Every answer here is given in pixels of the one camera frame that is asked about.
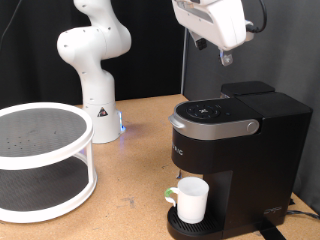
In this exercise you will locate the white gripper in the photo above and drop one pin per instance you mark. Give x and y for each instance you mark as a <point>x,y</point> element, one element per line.
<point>220,23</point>

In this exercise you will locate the black tape strip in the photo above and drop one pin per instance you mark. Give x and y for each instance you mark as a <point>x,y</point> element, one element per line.
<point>271,234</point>

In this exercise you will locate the black curtain backdrop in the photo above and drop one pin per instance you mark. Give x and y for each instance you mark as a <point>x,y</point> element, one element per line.
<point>150,60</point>

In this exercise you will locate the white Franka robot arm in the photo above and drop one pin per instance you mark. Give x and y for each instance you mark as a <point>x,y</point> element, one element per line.
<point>96,43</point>

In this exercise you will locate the black Keurig coffee machine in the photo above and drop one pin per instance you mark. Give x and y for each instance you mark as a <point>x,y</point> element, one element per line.
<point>250,160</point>

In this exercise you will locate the white two-tier turntable shelf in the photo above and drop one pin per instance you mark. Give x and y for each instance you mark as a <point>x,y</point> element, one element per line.
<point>43,160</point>

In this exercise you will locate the clear water reservoir black lid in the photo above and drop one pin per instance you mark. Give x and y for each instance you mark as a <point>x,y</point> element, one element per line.
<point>246,87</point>

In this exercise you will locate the small blue tape piece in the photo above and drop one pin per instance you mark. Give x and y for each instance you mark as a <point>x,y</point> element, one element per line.
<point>179,174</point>

